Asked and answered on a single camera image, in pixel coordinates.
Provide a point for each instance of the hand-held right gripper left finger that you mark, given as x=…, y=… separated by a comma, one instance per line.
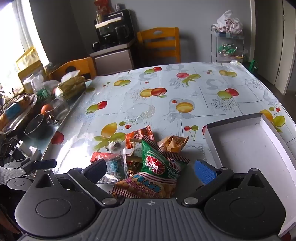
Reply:
x=94, y=169

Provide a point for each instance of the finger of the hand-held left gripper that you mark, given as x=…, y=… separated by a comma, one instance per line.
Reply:
x=45, y=164
x=18, y=183

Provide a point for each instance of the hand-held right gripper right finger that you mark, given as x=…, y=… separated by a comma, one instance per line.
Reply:
x=205, y=172

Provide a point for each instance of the clear nut packet blue label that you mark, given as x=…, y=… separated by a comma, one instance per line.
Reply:
x=114, y=166

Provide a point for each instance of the small clear dark candy packet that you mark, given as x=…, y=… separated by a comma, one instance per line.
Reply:
x=114, y=146

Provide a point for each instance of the brown gold foil candy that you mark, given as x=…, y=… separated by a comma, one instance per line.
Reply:
x=134, y=168

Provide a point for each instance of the white cardboard box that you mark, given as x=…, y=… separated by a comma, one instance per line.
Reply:
x=242, y=148

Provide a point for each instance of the tan snack packet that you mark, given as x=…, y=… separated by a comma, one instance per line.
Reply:
x=172, y=143

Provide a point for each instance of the green prawn cracker bag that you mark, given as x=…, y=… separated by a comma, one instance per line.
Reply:
x=157, y=162

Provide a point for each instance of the orange square snack packet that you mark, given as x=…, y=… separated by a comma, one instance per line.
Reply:
x=138, y=136

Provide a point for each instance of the white power adapter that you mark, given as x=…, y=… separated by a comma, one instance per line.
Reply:
x=30, y=150

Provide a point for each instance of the black bowl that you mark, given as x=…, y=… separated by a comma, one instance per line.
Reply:
x=34, y=127

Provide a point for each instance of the orange fruit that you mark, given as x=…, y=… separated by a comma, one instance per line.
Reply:
x=46, y=110

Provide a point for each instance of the glass jar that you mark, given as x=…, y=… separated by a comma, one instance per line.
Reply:
x=60, y=109

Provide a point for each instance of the glass baking dish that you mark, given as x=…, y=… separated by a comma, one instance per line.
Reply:
x=13, y=115

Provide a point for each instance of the plastic water bottle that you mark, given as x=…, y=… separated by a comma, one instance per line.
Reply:
x=42, y=92

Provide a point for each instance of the fruit print tablecloth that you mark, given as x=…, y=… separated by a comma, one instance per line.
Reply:
x=161, y=104

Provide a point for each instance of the olive tissue pack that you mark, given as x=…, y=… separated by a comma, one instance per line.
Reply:
x=72, y=85

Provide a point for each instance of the wooden chair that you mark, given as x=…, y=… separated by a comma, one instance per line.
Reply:
x=76, y=67
x=159, y=44

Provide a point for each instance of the yellow paper bag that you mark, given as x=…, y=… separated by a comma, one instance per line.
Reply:
x=27, y=60

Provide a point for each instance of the silver small cabinet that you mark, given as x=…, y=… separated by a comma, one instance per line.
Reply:
x=111, y=61

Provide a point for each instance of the green shopping bag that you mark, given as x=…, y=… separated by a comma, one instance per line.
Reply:
x=252, y=66

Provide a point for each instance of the black mug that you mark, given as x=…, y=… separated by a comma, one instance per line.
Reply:
x=96, y=46

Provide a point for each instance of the pile of green wrapped candies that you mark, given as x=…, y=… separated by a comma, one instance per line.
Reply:
x=227, y=49

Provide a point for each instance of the white storage rack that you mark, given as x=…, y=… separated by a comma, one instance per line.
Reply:
x=215, y=46

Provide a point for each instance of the window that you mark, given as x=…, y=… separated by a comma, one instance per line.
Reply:
x=13, y=34

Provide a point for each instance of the black coffee machine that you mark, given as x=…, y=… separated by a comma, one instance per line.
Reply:
x=113, y=30

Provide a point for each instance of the white door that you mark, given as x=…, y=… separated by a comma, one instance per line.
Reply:
x=268, y=34

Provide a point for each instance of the white plastic bag red print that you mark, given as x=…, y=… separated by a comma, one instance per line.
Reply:
x=227, y=22

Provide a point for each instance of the red package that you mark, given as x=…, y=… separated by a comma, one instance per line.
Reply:
x=101, y=5

